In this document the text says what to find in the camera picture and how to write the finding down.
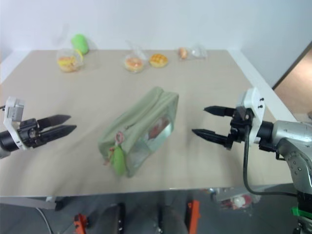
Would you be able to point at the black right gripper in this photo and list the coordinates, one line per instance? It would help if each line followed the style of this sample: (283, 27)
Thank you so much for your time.
(240, 128)

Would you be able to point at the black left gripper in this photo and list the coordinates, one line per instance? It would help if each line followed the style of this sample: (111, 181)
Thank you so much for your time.
(28, 132)

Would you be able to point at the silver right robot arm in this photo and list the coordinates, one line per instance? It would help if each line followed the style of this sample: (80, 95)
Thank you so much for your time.
(292, 143)

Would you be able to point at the green zipper pouch bag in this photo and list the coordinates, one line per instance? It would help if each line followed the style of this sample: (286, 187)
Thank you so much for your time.
(143, 129)

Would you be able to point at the bagged yellow snack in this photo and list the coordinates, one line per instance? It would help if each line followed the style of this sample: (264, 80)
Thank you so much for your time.
(69, 61)

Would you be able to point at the green plush zipper charm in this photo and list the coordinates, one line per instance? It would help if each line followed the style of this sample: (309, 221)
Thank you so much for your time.
(117, 158)

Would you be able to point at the clear plastic wrapper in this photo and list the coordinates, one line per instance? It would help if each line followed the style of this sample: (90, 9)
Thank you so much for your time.
(199, 51)

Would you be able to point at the small brown bread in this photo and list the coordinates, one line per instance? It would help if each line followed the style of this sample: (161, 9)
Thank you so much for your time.
(183, 52)

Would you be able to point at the clear bag with red items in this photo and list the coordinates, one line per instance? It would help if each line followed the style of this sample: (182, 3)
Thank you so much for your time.
(236, 200)

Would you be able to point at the yellow pineapple bun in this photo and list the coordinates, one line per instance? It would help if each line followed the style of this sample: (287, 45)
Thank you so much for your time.
(158, 60)

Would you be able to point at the green plush toy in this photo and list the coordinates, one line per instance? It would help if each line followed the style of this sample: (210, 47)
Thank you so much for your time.
(80, 43)

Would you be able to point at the orange clamp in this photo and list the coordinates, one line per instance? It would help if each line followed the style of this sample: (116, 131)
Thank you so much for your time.
(81, 223)
(194, 214)

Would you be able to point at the bagged orange bun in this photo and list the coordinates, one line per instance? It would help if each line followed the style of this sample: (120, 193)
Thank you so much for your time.
(133, 63)

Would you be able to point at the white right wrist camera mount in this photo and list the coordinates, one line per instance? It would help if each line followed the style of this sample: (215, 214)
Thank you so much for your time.
(254, 109)

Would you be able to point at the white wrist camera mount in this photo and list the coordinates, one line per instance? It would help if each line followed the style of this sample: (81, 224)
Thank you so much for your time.
(13, 112)
(254, 109)

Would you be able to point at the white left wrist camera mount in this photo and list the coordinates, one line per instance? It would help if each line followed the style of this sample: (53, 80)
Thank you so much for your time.
(13, 112)

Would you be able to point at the grey table bracket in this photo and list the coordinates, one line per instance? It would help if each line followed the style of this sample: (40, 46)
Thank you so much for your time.
(31, 202)

